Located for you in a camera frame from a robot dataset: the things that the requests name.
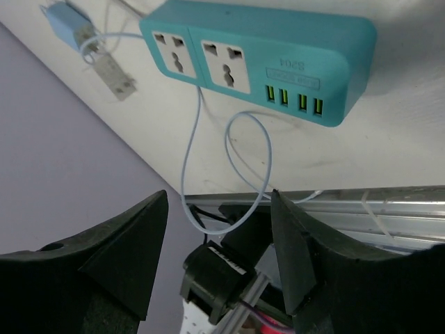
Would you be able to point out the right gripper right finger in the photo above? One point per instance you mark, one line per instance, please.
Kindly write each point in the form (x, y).
(333, 283)

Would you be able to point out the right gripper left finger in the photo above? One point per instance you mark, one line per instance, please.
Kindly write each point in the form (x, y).
(97, 281)

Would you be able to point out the teal power strip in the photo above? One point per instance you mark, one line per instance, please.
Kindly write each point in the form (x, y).
(313, 66)

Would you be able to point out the light blue USB charger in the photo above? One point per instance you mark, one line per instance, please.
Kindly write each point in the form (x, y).
(69, 24)

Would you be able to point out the aluminium rail frame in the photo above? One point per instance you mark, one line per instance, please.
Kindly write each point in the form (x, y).
(398, 219)

